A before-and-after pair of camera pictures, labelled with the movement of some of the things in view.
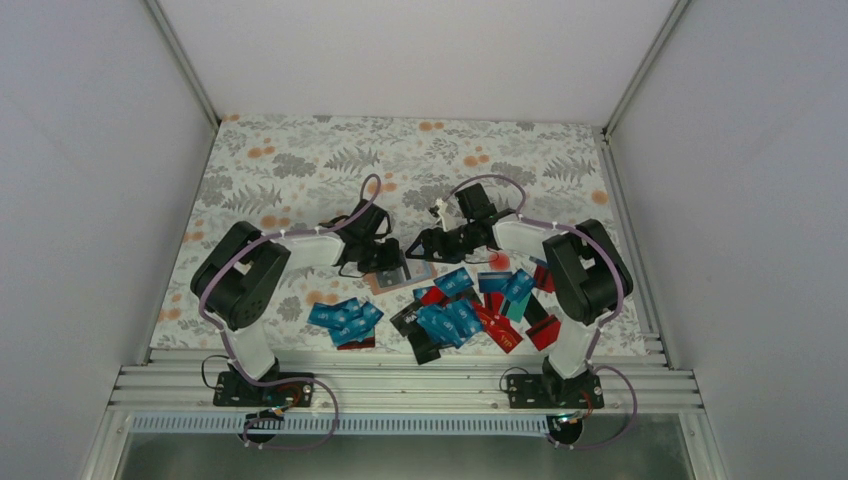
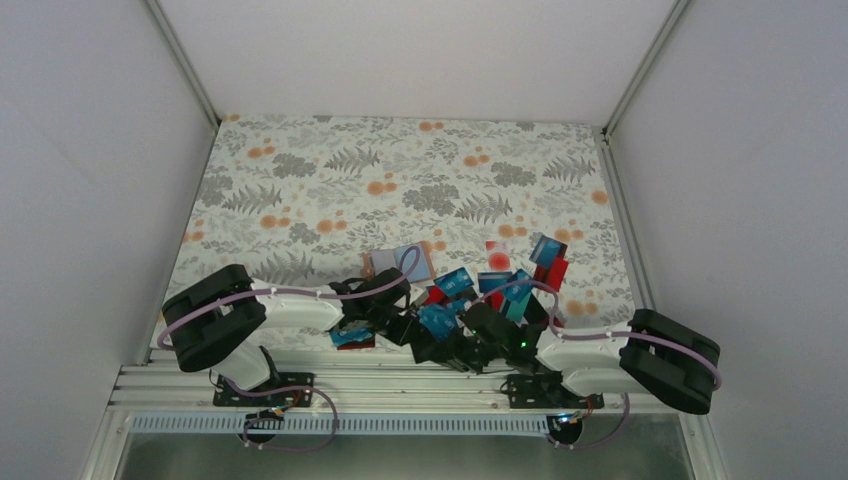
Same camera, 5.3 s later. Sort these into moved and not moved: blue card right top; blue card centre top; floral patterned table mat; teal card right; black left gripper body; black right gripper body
Moved: black right gripper body; black left gripper body
Not moved: blue card right top; floral patterned table mat; teal card right; blue card centre top
